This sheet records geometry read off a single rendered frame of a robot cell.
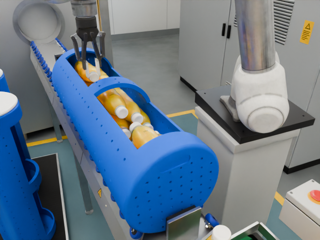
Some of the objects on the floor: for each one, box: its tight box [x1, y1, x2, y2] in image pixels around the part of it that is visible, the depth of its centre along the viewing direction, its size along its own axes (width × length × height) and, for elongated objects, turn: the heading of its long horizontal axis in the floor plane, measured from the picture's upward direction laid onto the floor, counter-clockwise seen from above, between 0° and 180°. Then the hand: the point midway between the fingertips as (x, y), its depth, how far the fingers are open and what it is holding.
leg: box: [72, 149, 93, 215], centre depth 184 cm, size 6×6×63 cm
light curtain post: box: [96, 0, 114, 69], centre depth 206 cm, size 6×6×170 cm
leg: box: [44, 89, 63, 143], centre depth 258 cm, size 6×6×63 cm
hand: (92, 68), depth 112 cm, fingers closed on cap, 4 cm apart
